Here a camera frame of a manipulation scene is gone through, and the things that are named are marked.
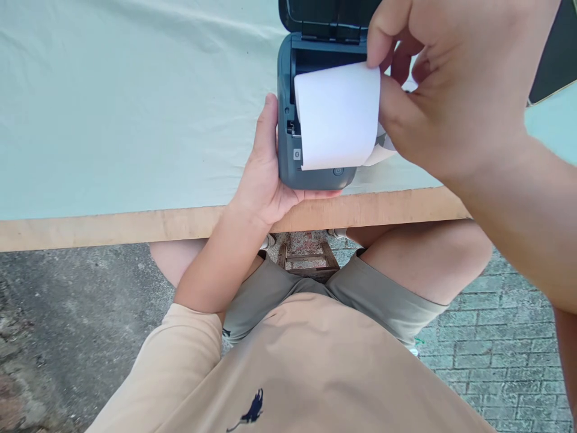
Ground person's left hand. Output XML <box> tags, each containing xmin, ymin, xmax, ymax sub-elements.
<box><xmin>227</xmin><ymin>93</ymin><xmax>344</xmax><ymax>227</ymax></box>

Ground person's right hand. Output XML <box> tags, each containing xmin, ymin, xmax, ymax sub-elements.
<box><xmin>365</xmin><ymin>0</ymin><xmax>561</xmax><ymax>182</ymax></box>

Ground person's right fingers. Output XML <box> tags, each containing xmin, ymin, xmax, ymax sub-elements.
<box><xmin>389</xmin><ymin>38</ymin><xmax>436</xmax><ymax>93</ymax></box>

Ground person's left fingers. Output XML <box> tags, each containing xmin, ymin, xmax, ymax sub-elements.
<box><xmin>293</xmin><ymin>188</ymin><xmax>344</xmax><ymax>203</ymax></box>

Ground person's right thumb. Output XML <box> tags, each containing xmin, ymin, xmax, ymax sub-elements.
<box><xmin>379</xmin><ymin>76</ymin><xmax>423</xmax><ymax>153</ymax></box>

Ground person's right index finger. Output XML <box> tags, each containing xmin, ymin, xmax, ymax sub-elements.
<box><xmin>365</xmin><ymin>0</ymin><xmax>429</xmax><ymax>71</ymax></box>

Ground person's left thumb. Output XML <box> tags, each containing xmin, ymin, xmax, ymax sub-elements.
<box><xmin>252</xmin><ymin>93</ymin><xmax>279</xmax><ymax>159</ymax></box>

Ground dark grey label printer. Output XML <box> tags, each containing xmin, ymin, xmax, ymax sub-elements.
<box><xmin>275</xmin><ymin>0</ymin><xmax>385</xmax><ymax>191</ymax></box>

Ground white paper roll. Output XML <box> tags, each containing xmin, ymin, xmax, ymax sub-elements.
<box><xmin>293</xmin><ymin>61</ymin><xmax>400</xmax><ymax>173</ymax></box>

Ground wooden stool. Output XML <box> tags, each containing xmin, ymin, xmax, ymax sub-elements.
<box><xmin>273</xmin><ymin>230</ymin><xmax>344</xmax><ymax>281</ymax></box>

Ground person's legs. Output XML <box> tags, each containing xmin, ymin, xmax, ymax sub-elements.
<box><xmin>150</xmin><ymin>221</ymin><xmax>495</xmax><ymax>358</ymax></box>

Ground white table cloth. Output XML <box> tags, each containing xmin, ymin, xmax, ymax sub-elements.
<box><xmin>0</xmin><ymin>0</ymin><xmax>577</xmax><ymax>223</ymax></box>

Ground person's body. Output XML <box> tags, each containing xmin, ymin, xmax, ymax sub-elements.
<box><xmin>84</xmin><ymin>292</ymin><xmax>498</xmax><ymax>433</ymax></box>

